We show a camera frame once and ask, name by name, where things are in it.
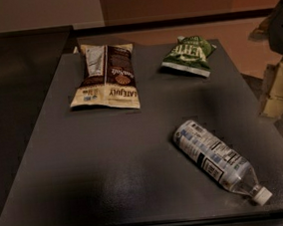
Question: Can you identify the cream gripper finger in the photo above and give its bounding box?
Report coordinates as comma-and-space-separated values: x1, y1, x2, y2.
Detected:
259, 58, 283, 118

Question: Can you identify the clear plastic water bottle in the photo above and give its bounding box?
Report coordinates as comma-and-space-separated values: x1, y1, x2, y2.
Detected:
173, 120, 273, 205

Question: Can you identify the dark robot arm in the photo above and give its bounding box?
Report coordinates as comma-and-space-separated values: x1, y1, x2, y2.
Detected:
257, 0, 283, 118

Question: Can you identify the green snack bag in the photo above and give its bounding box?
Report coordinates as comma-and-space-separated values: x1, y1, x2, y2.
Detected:
161, 36, 216, 78

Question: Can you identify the brown cream chip bag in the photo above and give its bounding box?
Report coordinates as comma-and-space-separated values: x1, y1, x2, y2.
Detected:
71, 44, 141, 109

